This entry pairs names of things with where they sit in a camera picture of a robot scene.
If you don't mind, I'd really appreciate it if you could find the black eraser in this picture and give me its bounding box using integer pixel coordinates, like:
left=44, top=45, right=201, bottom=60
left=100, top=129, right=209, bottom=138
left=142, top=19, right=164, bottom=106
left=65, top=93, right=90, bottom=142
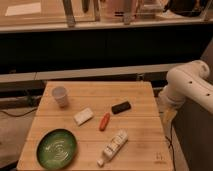
left=111, top=101, right=131, bottom=114

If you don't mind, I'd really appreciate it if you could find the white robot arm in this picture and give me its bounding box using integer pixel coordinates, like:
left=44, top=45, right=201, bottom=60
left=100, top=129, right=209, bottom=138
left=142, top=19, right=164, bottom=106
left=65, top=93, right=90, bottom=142
left=159, top=60, right=213, bottom=114

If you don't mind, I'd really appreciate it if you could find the white sponge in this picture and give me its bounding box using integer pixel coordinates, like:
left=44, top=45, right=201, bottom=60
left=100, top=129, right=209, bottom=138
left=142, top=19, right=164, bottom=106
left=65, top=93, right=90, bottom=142
left=74, top=108, right=94, bottom=126

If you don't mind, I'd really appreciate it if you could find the orange carrot toy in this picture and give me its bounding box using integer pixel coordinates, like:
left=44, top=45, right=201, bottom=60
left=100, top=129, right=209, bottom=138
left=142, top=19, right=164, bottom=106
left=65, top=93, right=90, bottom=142
left=99, top=113, right=110, bottom=131

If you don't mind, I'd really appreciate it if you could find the translucent plastic cup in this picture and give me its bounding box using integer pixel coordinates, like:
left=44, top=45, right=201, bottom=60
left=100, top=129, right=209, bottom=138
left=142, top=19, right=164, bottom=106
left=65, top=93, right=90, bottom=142
left=52, top=86, right=69, bottom=108

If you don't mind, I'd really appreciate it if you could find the white plastic bottle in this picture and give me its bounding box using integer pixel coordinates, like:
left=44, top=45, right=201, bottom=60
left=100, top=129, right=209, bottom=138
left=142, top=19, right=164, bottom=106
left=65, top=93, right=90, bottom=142
left=97, top=130, right=128, bottom=167

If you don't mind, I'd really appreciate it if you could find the green plate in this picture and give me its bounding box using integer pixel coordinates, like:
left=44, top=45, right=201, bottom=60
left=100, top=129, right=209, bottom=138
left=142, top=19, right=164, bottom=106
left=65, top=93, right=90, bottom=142
left=36, top=129, right=78, bottom=170

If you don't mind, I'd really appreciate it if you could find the black cable on floor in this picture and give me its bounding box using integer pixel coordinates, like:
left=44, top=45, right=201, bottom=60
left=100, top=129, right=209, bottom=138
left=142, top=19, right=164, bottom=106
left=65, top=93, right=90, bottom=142
left=0, top=107, right=38, bottom=118

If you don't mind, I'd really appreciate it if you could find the black cable beside table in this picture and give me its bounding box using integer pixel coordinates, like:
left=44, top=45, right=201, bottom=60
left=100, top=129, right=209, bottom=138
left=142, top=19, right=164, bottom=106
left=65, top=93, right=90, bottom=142
left=164, top=117, right=177, bottom=167

